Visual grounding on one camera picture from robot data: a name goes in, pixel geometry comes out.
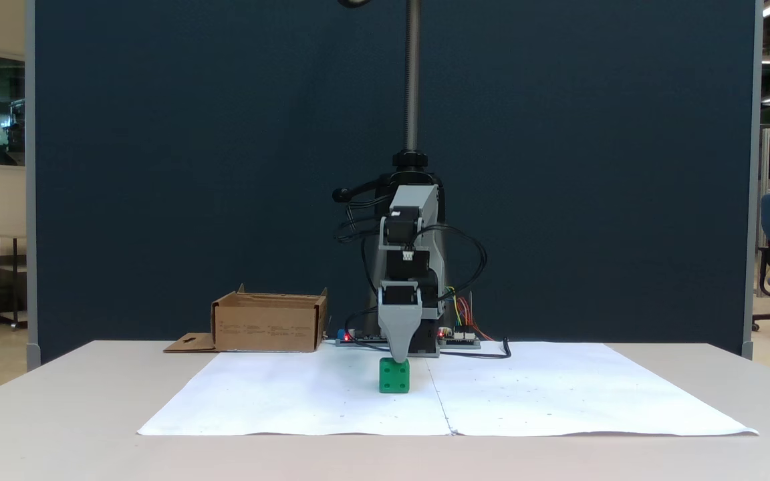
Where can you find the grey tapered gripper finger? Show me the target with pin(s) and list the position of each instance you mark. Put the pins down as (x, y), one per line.
(400, 331)

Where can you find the green dice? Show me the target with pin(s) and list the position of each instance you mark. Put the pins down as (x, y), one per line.
(394, 377)

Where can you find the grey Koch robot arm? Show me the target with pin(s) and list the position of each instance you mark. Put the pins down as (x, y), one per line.
(415, 200)

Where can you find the blue circuit board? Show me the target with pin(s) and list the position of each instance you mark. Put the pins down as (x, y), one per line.
(358, 339)

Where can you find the circuit board with red LED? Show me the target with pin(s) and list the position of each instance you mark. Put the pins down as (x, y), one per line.
(462, 342)

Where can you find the brown cardboard box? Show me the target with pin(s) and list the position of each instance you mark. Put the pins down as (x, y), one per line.
(265, 327)

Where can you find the white paper sheet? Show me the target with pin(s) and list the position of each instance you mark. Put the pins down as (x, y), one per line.
(592, 394)
(278, 401)

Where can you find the dark blue partition panel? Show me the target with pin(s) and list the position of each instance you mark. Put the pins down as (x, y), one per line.
(191, 167)

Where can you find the framed wall window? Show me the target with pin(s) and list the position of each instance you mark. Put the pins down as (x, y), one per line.
(7, 107)

